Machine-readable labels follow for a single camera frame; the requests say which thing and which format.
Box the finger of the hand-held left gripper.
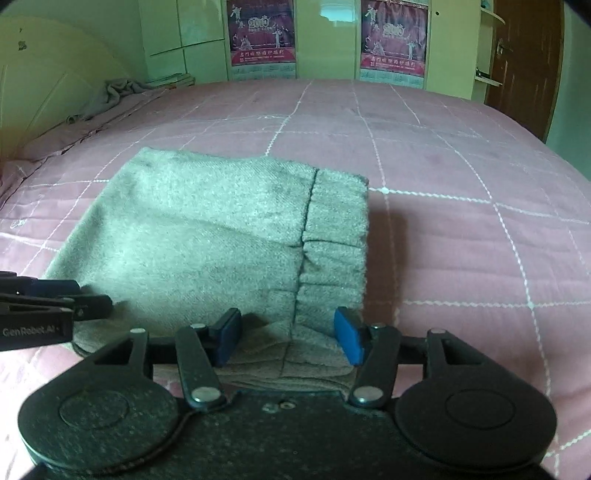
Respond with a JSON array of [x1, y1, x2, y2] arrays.
[[0, 294, 114, 322], [0, 271, 83, 302]]

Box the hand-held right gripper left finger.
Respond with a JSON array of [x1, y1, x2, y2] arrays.
[[95, 308, 243, 411]]

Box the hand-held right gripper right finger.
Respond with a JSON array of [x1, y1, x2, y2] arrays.
[[333, 306, 481, 409]]

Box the green pants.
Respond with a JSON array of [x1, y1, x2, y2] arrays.
[[44, 147, 370, 393]]

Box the pink quilted bedspread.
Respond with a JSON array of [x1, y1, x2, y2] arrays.
[[0, 78, 591, 480]]

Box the crumpled grey cloth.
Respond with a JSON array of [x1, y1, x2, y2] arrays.
[[67, 78, 164, 124]]

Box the light green headboard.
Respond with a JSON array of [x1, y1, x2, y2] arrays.
[[0, 14, 149, 163]]

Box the white corner shelf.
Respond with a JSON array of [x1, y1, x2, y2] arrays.
[[473, 0, 507, 88]]

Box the light green wardrobe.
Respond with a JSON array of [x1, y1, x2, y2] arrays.
[[137, 0, 485, 101]]

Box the brown wooden door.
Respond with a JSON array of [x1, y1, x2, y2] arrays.
[[482, 0, 566, 141]]

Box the wall poster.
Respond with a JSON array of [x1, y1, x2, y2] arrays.
[[359, 0, 429, 89], [226, 0, 298, 81]]

